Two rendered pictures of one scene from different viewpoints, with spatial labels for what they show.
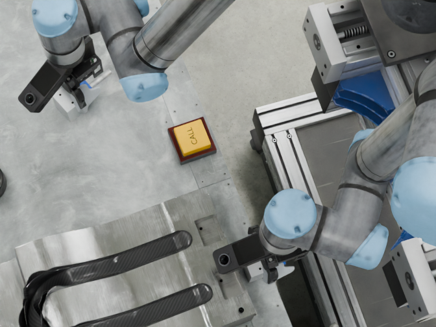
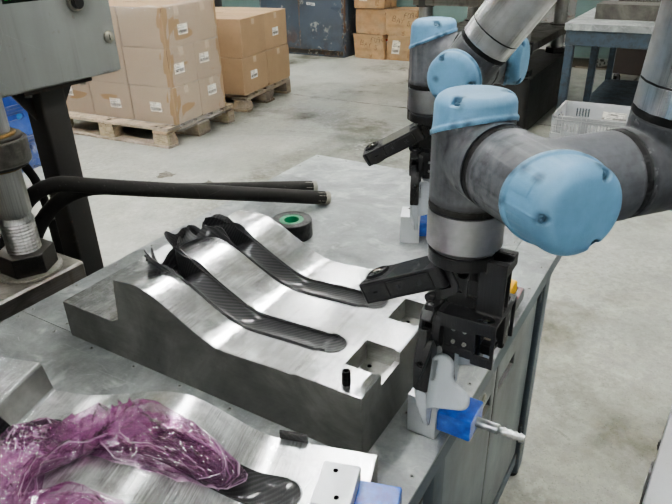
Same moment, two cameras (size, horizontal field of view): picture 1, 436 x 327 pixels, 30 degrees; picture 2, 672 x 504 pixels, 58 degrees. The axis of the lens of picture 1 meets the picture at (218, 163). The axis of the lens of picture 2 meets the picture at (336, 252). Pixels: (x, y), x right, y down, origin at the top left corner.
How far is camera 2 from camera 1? 119 cm
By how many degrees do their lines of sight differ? 55
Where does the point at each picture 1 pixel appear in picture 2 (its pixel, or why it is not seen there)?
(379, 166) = (659, 34)
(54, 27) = (419, 27)
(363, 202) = (603, 135)
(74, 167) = (364, 261)
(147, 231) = (352, 281)
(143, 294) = (281, 310)
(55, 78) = (402, 134)
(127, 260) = (306, 288)
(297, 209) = (483, 92)
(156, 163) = not seen: hidden behind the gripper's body
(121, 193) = not seen: hidden behind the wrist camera
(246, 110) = not seen: outside the picture
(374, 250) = (559, 165)
